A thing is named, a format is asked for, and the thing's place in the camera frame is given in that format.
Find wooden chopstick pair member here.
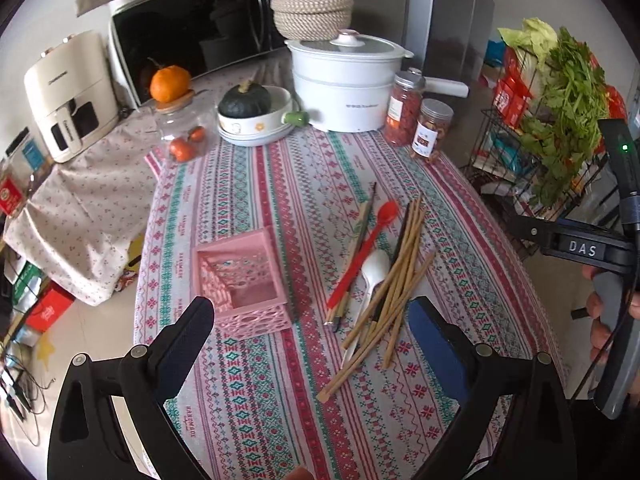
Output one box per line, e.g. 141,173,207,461
342,200,422,350

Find floral cloth cover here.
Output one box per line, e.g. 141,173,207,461
3,56,296,308

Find green leafy vegetables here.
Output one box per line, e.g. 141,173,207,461
498,18,608,207

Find black chopstick gold tip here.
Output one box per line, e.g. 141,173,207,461
332,181,379,334

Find tall jar red snacks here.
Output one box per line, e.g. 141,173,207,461
383,68,424,146

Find person's right hand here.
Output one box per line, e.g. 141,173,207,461
586,292,640,364

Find orange mandarin fruit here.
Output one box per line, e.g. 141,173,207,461
150,65,191,103

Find white ceramic bowl green handle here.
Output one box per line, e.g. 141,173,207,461
217,86,309,148

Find red cardboard box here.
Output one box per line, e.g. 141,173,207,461
26,282,75,334

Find glass jar with tomatoes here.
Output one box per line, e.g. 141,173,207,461
155,90,210,162

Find woven rattan lidded basket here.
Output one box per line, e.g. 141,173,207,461
270,0,354,41

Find pink perforated utensil basket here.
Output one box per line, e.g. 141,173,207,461
191,228,292,340

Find white plastic spoon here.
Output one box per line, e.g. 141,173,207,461
340,248,393,369

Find silver refrigerator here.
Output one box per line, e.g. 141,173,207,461
404,0,495,82

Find white electric cooking pot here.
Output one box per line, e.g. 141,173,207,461
285,29,413,133

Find light wooden chopstick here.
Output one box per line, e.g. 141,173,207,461
317,252,436,404

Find black wire vegetable rack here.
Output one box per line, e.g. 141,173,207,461
463,48,608,226

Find cream air fryer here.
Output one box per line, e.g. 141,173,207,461
24,30,118,164

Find dark green pumpkin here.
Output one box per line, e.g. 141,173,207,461
218,80,272,118

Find black microwave oven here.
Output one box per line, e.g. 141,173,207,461
108,0,284,107

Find patterned striped tablecloth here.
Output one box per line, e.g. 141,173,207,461
134,129,561,479

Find red plastic spoon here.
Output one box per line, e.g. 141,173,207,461
326,200,399,310

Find bamboo chopstick green band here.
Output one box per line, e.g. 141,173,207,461
324,198,373,326

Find short jar dried rings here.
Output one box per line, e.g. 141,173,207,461
410,97,456,163

